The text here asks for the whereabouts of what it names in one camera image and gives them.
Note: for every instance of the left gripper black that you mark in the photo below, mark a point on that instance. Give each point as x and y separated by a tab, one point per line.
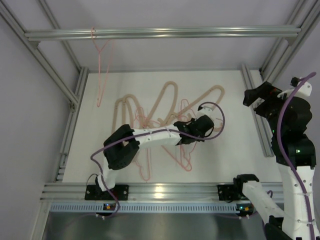
202	135

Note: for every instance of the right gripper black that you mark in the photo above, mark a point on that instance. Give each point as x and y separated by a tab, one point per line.
265	91

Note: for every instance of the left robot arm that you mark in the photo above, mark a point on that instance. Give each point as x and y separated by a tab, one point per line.
121	147

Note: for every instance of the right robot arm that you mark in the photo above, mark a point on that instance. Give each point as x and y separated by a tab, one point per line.
295	157

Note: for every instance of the beige hanger right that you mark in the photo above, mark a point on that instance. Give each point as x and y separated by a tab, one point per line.
187	109

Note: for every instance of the beige hanger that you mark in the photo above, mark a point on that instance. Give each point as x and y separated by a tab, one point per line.
116	112
187	109
163	110
130	100

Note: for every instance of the beige hanger middle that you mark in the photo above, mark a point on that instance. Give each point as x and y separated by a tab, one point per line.
163	110

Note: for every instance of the beige hanger far left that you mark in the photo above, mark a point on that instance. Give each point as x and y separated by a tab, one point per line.
116	112

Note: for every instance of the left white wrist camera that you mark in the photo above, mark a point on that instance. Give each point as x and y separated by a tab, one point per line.
204	111

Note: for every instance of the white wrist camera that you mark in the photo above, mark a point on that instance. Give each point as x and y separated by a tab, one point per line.
204	111
303	92

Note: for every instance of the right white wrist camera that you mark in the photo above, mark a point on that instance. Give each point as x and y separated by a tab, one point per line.
303	92

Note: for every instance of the aluminium top hanging rail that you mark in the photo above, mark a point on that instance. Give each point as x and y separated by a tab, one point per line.
263	31

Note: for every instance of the aluminium right frame post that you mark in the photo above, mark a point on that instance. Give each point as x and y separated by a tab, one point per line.
306	16

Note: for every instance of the aluminium frame post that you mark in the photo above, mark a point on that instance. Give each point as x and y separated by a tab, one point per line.
306	16
18	29

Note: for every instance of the aluminium left floor rail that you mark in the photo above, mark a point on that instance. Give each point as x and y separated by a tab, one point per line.
71	125

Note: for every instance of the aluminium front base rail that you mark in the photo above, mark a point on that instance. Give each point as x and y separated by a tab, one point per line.
138	192

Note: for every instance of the blue slotted cable duct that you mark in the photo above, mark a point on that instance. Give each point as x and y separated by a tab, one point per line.
216	208

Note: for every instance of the aluminium left frame post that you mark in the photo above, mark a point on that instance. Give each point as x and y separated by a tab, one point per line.
18	29

